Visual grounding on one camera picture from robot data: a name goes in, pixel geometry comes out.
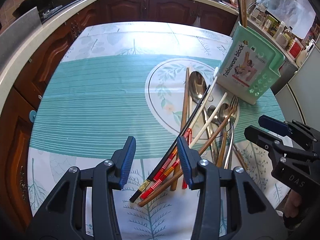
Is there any dark brown wooden chopstick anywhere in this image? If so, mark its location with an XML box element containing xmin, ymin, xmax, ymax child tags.
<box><xmin>138</xmin><ymin>103</ymin><xmax>238</xmax><ymax>207</ymax></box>

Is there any white chopstick red striped end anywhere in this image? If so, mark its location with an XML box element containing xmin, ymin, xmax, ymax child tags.
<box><xmin>140</xmin><ymin>92</ymin><xmax>228</xmax><ymax>200</ymax></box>

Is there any black chopstick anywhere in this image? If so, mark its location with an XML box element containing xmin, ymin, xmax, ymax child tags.
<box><xmin>237</xmin><ymin>0</ymin><xmax>244</xmax><ymax>27</ymax></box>
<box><xmin>129</xmin><ymin>85</ymin><xmax>213</xmax><ymax>203</ymax></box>

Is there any steel fork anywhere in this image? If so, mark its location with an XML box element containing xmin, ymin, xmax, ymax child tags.
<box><xmin>223</xmin><ymin>95</ymin><xmax>239</xmax><ymax>169</ymax></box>

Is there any small steel spoon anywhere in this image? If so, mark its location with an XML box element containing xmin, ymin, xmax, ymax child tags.
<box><xmin>207</xmin><ymin>104</ymin><xmax>250</xmax><ymax>173</ymax></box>

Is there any leaf pattern tablecloth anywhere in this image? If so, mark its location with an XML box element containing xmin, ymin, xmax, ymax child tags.
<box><xmin>26</xmin><ymin>21</ymin><xmax>294</xmax><ymax>240</ymax></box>

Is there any green plastic utensil holder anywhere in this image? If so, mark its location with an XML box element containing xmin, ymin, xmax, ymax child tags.
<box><xmin>217</xmin><ymin>22</ymin><xmax>285</xmax><ymax>105</ymax></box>

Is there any large steel spoon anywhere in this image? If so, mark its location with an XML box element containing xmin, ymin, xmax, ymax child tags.
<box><xmin>189</xmin><ymin>71</ymin><xmax>216</xmax><ymax>162</ymax></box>

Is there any red labelled jar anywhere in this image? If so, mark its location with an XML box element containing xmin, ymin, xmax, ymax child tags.
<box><xmin>287</xmin><ymin>38</ymin><xmax>303</xmax><ymax>60</ymax></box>

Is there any white mug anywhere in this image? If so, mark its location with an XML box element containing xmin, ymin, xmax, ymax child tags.
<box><xmin>276</xmin><ymin>33</ymin><xmax>291</xmax><ymax>49</ymax></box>

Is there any glass pitcher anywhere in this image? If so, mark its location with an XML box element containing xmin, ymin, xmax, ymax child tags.
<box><xmin>247</xmin><ymin>3</ymin><xmax>266</xmax><ymax>25</ymax></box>

